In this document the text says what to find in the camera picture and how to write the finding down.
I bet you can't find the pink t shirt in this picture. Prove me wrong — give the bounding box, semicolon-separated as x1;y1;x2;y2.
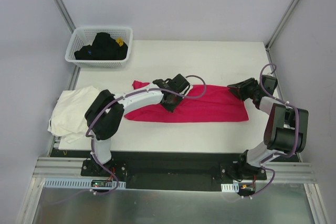
124;84;249;123

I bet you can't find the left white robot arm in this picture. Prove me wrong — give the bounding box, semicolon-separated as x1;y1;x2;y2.
84;74;192;176

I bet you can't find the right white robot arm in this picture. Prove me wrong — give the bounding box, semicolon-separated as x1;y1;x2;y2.
226;75;309;181

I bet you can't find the black t shirt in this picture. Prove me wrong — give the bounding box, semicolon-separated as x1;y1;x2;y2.
74;32;128;61

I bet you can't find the white plastic laundry basket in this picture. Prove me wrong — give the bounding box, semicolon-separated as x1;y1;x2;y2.
65;25;133;69

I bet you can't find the white t shirt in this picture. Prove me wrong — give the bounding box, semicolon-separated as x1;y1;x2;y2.
48;86;101;143

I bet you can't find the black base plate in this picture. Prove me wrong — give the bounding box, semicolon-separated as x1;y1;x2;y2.
81;152;267;191

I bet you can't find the right white cable duct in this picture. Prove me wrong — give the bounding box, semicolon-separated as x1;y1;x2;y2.
220;183;239;193

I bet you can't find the white cable duct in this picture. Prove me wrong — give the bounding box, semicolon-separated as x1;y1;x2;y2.
220;183;239;193
44;178;126;190

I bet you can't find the right aluminium frame post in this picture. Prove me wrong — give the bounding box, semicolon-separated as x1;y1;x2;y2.
265;0;301;52

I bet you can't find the aluminium frame post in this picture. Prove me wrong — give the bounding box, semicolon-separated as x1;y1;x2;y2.
265;0;301;52
54;0;76;33

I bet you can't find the left white cable duct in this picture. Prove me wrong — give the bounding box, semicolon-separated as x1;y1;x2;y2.
44;178;126;190

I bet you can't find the left aluminium frame post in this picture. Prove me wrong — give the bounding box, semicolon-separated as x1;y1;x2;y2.
54;0;76;33

